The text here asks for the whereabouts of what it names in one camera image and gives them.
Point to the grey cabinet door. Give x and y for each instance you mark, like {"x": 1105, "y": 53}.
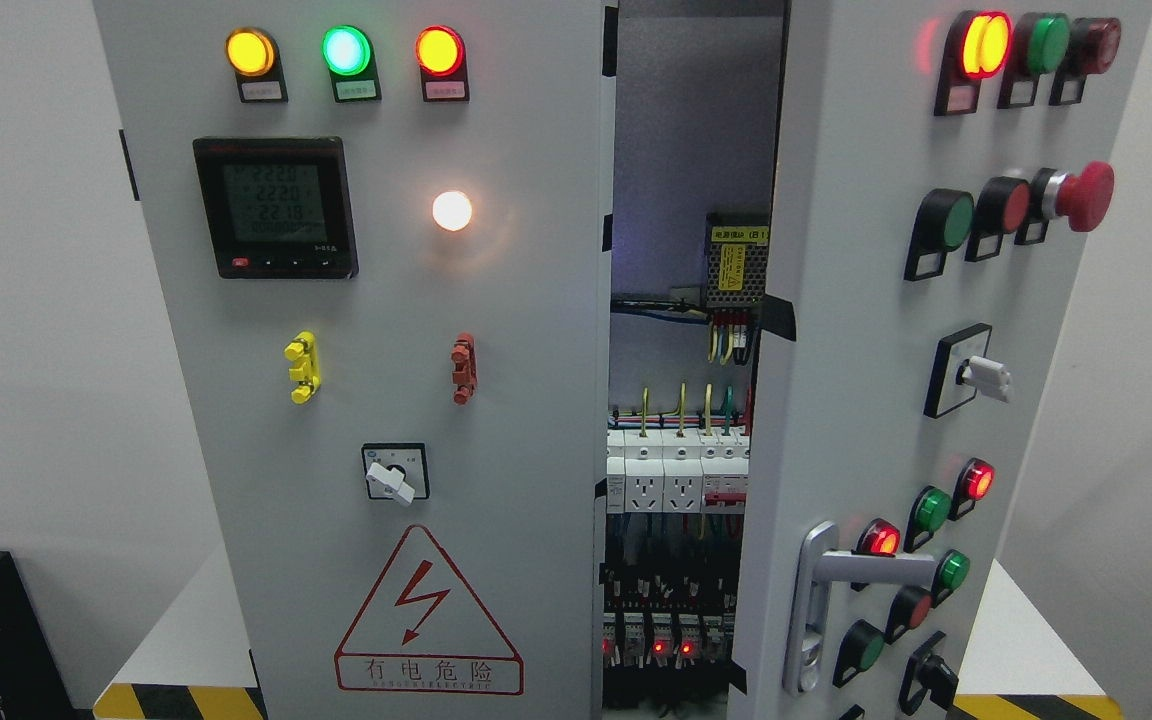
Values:
{"x": 909, "y": 131}
{"x": 512, "y": 474}

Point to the red indicator light left door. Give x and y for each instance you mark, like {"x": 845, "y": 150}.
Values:
{"x": 441, "y": 55}

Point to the green indicator light left door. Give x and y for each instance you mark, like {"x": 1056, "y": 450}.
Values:
{"x": 351, "y": 63}

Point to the yellow indicator light left door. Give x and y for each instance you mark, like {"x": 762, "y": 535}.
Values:
{"x": 255, "y": 59}

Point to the red terminal clip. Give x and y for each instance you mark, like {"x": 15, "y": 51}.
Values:
{"x": 464, "y": 371}

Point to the white socket breaker row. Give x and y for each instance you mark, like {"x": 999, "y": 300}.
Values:
{"x": 670, "y": 470}

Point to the white indicator light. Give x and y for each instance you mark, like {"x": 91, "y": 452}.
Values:
{"x": 452, "y": 210}

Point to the metal mesh power supply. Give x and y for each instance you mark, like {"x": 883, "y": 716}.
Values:
{"x": 737, "y": 251}

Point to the yellow terminal clip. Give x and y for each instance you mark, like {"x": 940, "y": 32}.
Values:
{"x": 304, "y": 371}

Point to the relay row with red leds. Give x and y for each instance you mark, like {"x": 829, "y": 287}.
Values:
{"x": 681, "y": 640}

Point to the red electric hazard sticker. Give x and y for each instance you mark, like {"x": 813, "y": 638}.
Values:
{"x": 423, "y": 629}

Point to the black digital power meter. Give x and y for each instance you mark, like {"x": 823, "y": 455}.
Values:
{"x": 277, "y": 208}

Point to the red emergency stop button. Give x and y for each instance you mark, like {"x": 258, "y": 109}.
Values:
{"x": 1082, "y": 198}

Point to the yellow black hazard tape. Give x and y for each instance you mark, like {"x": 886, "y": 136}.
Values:
{"x": 159, "y": 701}

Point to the white rotary selector switch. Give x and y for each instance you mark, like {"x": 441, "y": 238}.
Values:
{"x": 396, "y": 472}

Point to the silver door handle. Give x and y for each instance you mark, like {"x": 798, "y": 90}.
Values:
{"x": 820, "y": 565}

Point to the white selector switch right door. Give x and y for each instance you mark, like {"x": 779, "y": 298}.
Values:
{"x": 961, "y": 370}

